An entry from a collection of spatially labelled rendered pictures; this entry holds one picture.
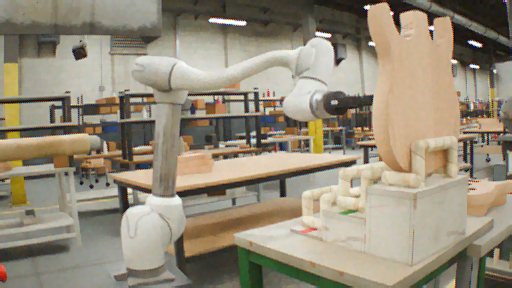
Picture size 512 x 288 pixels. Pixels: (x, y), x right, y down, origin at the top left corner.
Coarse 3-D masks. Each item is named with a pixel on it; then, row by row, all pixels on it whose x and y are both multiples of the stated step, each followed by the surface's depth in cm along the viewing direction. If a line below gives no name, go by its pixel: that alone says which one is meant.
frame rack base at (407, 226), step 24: (384, 192) 86; (408, 192) 81; (432, 192) 83; (456, 192) 90; (384, 216) 87; (408, 216) 81; (432, 216) 84; (456, 216) 91; (384, 240) 87; (408, 240) 81; (432, 240) 84; (456, 240) 92; (408, 264) 81
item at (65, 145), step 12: (0, 144) 48; (12, 144) 49; (24, 144) 50; (36, 144) 51; (48, 144) 52; (60, 144) 54; (72, 144) 55; (84, 144) 56; (0, 156) 48; (12, 156) 49; (24, 156) 50; (36, 156) 52; (48, 156) 53; (60, 156) 55
